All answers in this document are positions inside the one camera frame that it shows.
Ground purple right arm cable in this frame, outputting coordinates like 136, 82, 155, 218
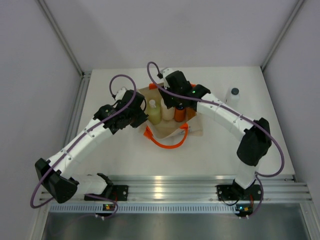
146, 61, 285, 220

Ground orange bottle blue spray top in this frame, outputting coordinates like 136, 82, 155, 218
174, 105, 186, 123

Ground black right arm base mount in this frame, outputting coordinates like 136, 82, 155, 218
216, 184, 262, 202

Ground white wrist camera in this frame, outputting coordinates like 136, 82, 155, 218
111, 87, 128, 101
157, 67, 174, 79

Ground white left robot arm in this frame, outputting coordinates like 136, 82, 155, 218
35, 88, 148, 204

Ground cream cylindrical bottle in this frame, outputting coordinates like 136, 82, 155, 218
160, 98, 175, 121

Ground amber bottle pink cap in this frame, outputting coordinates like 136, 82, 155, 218
186, 107, 197, 121

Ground left aluminium frame post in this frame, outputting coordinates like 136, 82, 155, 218
35, 0, 84, 77

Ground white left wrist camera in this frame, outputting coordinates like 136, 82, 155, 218
111, 87, 128, 101

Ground aluminium frame post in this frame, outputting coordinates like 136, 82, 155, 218
35, 0, 84, 77
260, 0, 307, 73

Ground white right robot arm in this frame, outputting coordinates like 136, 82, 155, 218
157, 68, 272, 199

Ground right aluminium frame post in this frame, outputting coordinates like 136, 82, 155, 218
260, 0, 307, 73

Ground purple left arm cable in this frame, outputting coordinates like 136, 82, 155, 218
29, 74, 137, 220

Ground beige canvas bag orange handles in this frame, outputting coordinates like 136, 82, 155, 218
138, 83, 203, 149

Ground green pump lotion bottle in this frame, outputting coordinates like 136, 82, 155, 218
147, 99, 162, 125

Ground aluminium rail base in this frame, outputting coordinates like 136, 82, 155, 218
39, 174, 313, 204

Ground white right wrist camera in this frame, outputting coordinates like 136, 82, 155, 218
157, 67, 174, 79

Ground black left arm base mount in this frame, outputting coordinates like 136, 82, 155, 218
84, 185, 129, 202

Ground white square bottle black cap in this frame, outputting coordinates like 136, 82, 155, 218
225, 87, 240, 109

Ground slotted grey cable duct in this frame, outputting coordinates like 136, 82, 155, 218
49, 203, 249, 214

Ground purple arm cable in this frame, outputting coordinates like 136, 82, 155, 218
29, 74, 137, 220
146, 61, 285, 220

